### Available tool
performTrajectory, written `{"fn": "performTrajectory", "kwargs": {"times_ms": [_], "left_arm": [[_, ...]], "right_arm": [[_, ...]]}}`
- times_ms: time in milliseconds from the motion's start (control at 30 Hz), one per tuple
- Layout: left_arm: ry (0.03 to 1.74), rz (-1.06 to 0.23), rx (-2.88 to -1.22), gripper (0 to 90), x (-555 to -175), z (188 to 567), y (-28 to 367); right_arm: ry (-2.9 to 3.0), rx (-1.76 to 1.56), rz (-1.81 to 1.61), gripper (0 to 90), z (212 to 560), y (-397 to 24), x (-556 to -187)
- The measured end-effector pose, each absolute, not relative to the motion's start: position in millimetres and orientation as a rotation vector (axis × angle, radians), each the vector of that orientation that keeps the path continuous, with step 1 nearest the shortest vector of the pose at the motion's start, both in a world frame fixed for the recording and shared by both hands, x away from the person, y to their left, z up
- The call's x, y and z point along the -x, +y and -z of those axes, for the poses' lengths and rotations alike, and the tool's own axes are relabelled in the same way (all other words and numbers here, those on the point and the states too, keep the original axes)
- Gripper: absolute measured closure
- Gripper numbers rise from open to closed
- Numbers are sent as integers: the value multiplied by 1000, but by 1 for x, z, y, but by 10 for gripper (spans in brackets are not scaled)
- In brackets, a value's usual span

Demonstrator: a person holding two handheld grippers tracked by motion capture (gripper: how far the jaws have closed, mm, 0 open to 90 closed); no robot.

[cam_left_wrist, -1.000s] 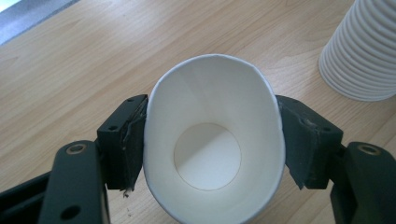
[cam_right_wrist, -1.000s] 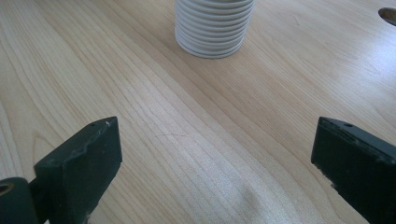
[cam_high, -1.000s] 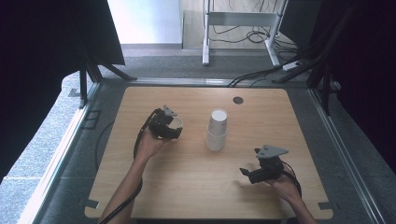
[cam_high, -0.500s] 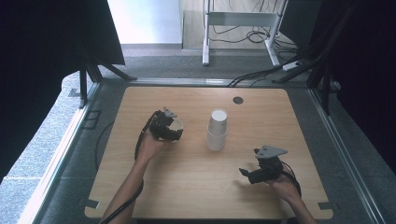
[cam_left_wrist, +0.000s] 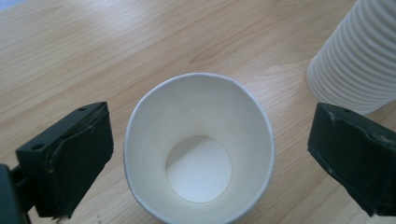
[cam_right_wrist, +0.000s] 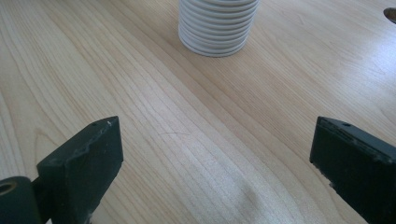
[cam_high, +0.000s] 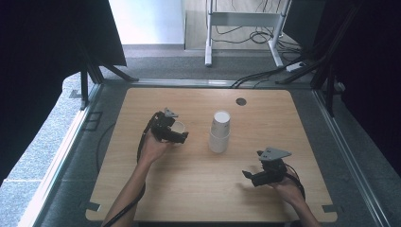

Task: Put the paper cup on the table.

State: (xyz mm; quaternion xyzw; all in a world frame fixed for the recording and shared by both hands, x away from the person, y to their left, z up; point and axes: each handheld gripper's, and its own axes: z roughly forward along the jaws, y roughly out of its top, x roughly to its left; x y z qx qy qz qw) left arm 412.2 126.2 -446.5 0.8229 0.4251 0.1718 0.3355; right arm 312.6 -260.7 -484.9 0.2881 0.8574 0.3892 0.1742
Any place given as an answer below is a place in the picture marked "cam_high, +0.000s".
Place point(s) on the white power strip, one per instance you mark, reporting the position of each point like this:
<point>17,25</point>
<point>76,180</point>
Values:
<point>294,66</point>

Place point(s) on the black curtain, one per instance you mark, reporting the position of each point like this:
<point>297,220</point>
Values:
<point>38,63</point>
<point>372,63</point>

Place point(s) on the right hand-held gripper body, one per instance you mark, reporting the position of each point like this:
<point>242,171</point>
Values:
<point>271,171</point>

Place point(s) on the white metal desk frame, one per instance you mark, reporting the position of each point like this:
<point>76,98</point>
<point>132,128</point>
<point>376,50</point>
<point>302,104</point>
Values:
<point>242,19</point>

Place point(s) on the white paper cup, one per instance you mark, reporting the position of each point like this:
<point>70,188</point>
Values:
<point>179,127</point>
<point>220,123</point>
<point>218,143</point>

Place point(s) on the grey metal floor rail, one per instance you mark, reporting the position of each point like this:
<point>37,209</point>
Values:
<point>60,157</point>
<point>350,151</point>

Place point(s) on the round grey table grommet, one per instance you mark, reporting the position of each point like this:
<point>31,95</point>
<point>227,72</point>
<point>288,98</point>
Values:
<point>241,101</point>

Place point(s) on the black tripod stand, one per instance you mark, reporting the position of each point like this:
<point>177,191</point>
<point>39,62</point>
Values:
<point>327,60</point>
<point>91,71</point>

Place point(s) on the person's left hand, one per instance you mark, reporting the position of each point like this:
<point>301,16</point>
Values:
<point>153,149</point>

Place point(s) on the person's right hand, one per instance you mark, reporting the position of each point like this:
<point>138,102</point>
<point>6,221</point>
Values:
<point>290,189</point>

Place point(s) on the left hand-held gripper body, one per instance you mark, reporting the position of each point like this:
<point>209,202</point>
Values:
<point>161,127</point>

